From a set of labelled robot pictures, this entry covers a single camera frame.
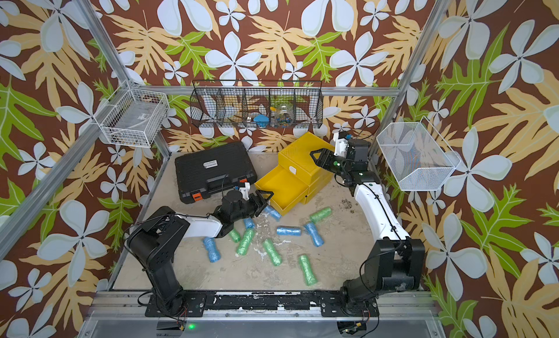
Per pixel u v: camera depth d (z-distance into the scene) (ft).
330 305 2.43
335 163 2.30
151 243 1.63
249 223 2.98
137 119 2.85
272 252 2.77
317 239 2.89
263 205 2.63
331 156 2.34
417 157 2.74
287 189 3.03
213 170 3.44
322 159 2.35
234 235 2.85
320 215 3.07
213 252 2.76
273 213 3.07
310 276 2.58
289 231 2.90
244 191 2.83
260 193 2.70
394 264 1.39
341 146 2.39
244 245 2.82
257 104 3.21
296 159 2.96
